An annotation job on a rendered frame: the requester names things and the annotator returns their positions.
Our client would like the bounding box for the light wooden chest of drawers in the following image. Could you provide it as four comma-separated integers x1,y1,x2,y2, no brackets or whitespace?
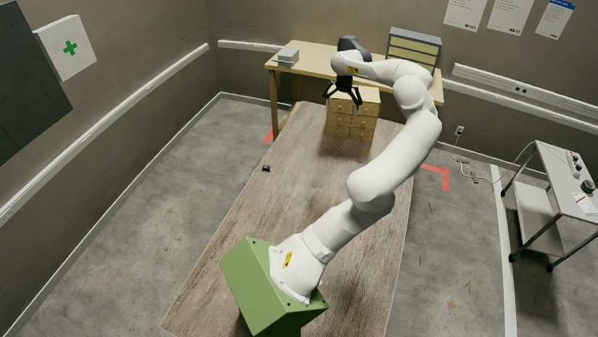
324,85,380,141

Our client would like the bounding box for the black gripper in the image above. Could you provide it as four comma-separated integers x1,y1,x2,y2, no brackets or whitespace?
322,75,363,117

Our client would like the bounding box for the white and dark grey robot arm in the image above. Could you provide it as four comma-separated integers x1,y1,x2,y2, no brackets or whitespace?
269,35,442,306

